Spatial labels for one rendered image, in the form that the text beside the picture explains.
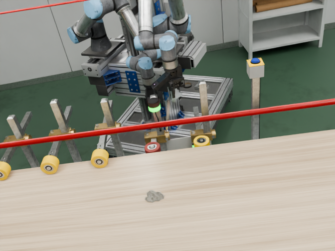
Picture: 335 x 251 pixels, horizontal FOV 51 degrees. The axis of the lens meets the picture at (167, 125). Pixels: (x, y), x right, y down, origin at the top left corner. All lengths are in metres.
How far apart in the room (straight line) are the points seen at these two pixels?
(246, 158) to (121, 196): 0.59
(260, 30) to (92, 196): 3.66
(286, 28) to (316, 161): 3.42
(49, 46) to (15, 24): 0.44
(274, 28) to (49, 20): 2.81
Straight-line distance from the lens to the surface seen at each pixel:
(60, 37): 4.60
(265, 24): 4.81
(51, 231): 1.57
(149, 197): 1.51
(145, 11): 1.89
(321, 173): 1.62
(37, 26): 4.57
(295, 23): 4.97
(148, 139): 1.90
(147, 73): 1.99
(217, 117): 0.47
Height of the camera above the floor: 2.02
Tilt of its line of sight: 36 degrees down
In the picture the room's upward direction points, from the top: 10 degrees counter-clockwise
